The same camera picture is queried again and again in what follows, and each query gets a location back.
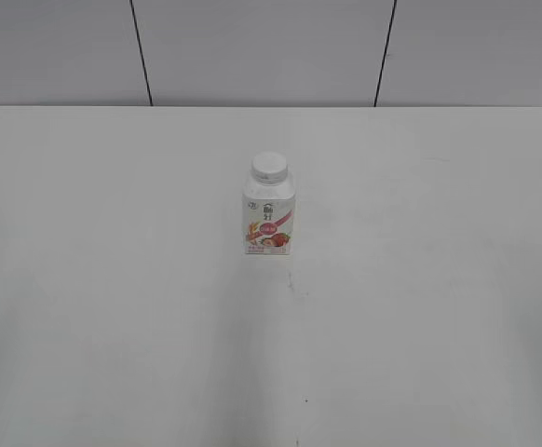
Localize white bottle cap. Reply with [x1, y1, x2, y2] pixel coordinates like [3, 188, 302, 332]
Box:
[251, 152, 289, 184]

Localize white yili yogurt bottle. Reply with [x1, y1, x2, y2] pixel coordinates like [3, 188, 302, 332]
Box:
[242, 174, 296, 255]

